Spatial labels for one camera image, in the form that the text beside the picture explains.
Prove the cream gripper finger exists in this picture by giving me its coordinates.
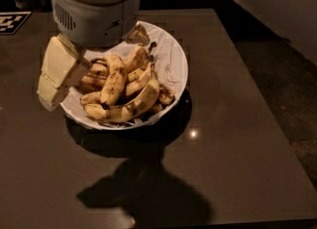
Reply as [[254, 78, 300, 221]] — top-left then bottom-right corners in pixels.
[[37, 34, 92, 111], [125, 24, 150, 46]]

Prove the black white fiducial marker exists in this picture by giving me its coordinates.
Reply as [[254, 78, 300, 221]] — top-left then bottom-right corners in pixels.
[[0, 12, 31, 35]]

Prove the small right brown banana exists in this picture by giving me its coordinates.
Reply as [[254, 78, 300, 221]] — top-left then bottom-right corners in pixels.
[[149, 84, 175, 115]]

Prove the long front curved banana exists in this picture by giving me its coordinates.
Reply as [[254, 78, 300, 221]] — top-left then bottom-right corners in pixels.
[[83, 63, 159, 123]]

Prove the short left front banana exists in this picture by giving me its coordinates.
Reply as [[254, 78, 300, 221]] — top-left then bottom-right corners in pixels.
[[80, 91, 100, 106]]

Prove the middle right banana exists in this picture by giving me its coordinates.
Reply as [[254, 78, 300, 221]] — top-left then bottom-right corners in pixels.
[[124, 57, 155, 97]]

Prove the left upper spotted banana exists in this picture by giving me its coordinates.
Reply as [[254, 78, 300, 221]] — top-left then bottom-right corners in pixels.
[[88, 58, 109, 76]]

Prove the central spotted banana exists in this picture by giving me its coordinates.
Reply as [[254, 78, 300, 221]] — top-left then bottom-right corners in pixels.
[[89, 55, 127, 108]]

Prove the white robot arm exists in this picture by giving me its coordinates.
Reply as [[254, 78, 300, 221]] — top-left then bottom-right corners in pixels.
[[37, 0, 140, 111]]

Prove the top banana with stem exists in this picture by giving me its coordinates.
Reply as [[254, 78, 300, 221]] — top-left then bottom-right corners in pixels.
[[124, 45, 148, 72]]

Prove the white bowl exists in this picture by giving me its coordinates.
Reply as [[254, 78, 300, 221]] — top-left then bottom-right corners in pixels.
[[59, 20, 189, 131]]

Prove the left lower spotted banana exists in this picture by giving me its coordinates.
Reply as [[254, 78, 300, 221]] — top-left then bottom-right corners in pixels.
[[78, 74, 107, 91]]

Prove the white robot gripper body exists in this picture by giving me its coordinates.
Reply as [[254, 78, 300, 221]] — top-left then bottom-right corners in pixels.
[[52, 0, 140, 47]]

